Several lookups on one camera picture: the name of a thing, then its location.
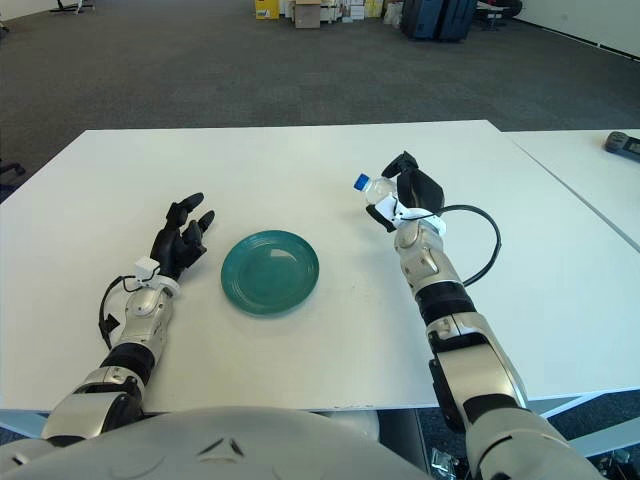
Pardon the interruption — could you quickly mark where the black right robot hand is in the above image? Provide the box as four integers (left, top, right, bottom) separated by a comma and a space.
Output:
366, 150, 446, 234

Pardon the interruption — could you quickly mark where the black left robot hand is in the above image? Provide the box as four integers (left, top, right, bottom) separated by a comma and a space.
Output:
150, 191, 217, 280

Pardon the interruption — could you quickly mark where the clear bottle with blue cap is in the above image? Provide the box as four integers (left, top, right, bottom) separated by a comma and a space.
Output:
353, 173, 399, 206

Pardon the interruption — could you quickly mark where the green round plate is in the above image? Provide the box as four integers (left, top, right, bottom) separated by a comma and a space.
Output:
220, 229, 320, 318

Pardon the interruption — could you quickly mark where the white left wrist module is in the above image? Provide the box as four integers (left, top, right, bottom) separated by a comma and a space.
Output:
133, 256, 161, 286

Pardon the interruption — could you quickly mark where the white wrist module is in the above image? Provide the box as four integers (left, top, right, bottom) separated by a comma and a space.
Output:
374, 195, 446, 235
133, 256, 161, 286

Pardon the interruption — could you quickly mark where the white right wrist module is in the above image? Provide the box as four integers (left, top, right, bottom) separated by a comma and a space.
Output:
374, 195, 446, 235

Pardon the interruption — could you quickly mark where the dark blue suitcase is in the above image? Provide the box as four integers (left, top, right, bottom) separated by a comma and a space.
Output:
437, 0, 479, 44
401, 0, 444, 41

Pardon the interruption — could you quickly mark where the black swivel chair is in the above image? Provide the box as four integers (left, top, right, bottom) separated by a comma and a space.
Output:
474, 0, 524, 32

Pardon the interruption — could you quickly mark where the white shelf unit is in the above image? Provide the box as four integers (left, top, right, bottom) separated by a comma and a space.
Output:
319, 0, 346, 25

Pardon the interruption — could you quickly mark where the black handheld device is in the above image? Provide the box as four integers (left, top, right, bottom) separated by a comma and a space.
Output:
603, 130, 640, 162

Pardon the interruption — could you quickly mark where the grey robot torso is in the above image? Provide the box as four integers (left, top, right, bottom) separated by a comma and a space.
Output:
0, 407, 481, 480

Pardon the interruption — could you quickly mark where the brown cardboard box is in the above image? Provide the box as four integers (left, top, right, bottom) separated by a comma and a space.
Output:
293, 0, 321, 30

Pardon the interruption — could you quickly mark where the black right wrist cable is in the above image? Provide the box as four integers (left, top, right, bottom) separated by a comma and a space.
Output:
439, 203, 503, 287

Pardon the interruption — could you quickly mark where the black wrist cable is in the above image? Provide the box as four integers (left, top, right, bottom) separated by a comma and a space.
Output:
439, 203, 503, 287
98, 274, 139, 351

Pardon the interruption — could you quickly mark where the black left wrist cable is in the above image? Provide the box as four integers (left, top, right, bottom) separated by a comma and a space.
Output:
98, 274, 139, 351

